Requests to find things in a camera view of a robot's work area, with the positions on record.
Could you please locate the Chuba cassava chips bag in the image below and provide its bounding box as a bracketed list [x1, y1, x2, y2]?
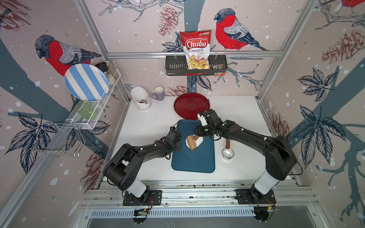
[180, 30, 212, 70]

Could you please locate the blue striped plate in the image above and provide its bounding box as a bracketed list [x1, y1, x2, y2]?
[64, 64, 109, 101]

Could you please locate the black wire wall basket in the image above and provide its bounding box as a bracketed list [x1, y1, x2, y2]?
[165, 55, 228, 76]

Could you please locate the spice jar silver lid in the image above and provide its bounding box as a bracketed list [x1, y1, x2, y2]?
[106, 61, 118, 86]

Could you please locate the spice jar dark lid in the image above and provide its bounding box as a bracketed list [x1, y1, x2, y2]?
[95, 62, 110, 75]

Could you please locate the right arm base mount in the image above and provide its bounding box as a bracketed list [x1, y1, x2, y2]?
[235, 186, 276, 205]

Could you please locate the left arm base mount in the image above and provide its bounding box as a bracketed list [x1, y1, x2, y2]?
[123, 186, 162, 206]

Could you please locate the metal spatula wooden handle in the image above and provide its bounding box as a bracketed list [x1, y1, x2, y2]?
[225, 139, 231, 149]

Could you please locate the white cutlery holder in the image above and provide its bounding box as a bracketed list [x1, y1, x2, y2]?
[131, 86, 151, 111]

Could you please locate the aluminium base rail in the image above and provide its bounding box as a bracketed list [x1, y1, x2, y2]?
[77, 180, 319, 225]

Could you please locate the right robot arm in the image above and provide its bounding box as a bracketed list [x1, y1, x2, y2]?
[194, 109, 298, 201]

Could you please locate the purple mug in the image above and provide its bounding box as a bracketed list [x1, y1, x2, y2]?
[152, 86, 165, 101]

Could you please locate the red round tray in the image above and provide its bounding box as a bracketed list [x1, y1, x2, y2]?
[174, 93, 210, 120]

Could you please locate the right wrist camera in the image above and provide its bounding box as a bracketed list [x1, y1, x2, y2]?
[197, 111, 208, 126]

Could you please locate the wooden dough roller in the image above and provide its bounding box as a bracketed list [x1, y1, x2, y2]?
[186, 133, 200, 151]

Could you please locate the green glass cup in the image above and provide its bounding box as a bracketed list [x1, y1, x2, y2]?
[73, 100, 98, 120]

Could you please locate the teal cutting board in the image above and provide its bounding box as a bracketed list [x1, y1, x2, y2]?
[172, 120, 215, 173]

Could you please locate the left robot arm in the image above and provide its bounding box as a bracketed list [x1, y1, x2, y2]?
[103, 126, 182, 198]

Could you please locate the clear wire wall shelf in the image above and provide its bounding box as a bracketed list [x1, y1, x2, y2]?
[58, 64, 121, 130]

